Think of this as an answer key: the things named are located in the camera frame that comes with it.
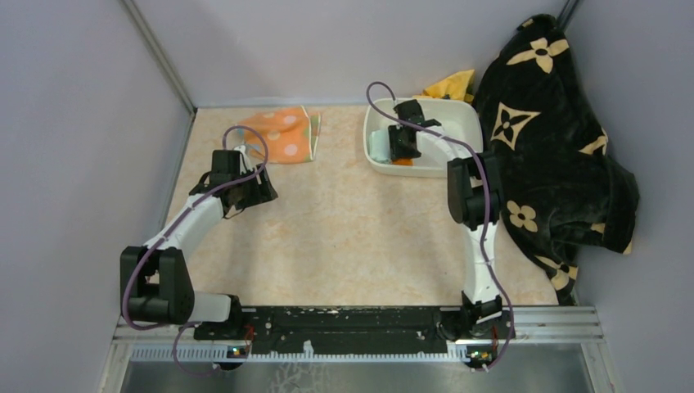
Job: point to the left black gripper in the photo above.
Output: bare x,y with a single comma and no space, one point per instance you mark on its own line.
263,192

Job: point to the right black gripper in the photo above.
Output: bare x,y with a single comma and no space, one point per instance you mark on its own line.
396,153

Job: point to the plain bright orange towel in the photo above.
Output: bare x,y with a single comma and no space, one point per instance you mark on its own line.
403,162

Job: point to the light mint green towel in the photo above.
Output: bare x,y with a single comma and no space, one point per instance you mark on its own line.
379,146

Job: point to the orange polka dot towel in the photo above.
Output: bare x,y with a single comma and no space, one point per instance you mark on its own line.
291,133

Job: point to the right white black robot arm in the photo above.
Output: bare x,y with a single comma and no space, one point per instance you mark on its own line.
471,202

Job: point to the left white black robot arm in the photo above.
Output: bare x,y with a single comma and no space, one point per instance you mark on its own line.
156,287

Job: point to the white plastic bin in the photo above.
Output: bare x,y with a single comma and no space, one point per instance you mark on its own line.
459,121

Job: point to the yellow towel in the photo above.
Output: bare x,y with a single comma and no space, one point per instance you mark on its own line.
456,87

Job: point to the black floral blanket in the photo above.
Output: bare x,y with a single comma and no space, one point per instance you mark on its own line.
562,189

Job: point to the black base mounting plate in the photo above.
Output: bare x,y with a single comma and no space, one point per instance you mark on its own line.
398,330

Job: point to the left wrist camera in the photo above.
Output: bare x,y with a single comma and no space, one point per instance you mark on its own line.
246,165

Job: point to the aluminium frame rail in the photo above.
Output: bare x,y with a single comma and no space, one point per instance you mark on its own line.
529,325

